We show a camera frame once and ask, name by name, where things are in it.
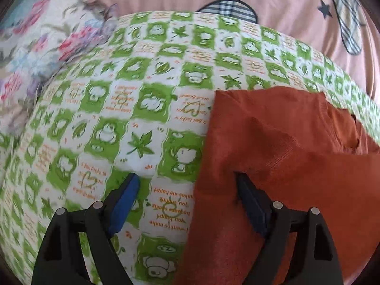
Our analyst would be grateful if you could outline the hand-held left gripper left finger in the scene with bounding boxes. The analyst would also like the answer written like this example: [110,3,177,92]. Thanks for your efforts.
[31,173,141,285]

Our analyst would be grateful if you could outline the floral quilted blanket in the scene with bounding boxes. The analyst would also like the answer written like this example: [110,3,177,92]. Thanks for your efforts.
[0,0,119,152]

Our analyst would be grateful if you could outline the green checkered printed blanket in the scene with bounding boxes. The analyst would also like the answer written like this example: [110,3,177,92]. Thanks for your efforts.
[0,10,380,285]

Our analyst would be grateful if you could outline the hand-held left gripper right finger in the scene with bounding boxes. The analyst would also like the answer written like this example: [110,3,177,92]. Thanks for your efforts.
[235,173,344,285]

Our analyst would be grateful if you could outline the pink sheet with plaid patches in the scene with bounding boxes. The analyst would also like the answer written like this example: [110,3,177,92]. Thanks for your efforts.
[83,0,380,101]

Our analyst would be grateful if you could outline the rust orange knit top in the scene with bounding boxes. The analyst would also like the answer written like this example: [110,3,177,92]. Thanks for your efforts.
[174,86,380,285]

